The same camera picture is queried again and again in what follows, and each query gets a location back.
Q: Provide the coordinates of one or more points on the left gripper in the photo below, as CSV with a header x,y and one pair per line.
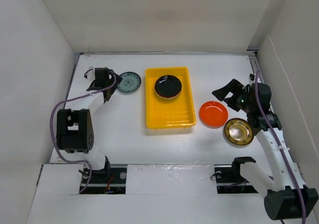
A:
x,y
118,80

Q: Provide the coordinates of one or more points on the yellow plastic bin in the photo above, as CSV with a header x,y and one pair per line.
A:
x,y
169,113

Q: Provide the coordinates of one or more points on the blue patterned plate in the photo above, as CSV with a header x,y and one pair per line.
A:
x,y
130,82

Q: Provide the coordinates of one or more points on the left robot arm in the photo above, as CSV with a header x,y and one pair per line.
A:
x,y
71,126

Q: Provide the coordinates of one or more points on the yellow patterned plate right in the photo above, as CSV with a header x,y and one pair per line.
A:
x,y
238,132

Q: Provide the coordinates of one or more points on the orange plate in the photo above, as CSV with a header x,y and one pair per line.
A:
x,y
213,114

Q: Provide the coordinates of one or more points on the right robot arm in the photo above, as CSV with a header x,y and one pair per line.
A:
x,y
285,193

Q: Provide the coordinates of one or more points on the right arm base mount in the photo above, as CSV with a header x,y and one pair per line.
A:
x,y
229,183

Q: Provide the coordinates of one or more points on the cream floral plate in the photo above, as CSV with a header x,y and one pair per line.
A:
x,y
165,98

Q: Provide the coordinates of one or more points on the black plate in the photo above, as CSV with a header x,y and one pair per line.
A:
x,y
168,86

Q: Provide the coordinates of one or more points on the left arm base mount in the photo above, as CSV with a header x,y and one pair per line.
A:
x,y
109,181

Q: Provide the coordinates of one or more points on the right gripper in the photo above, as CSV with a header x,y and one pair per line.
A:
x,y
235,86

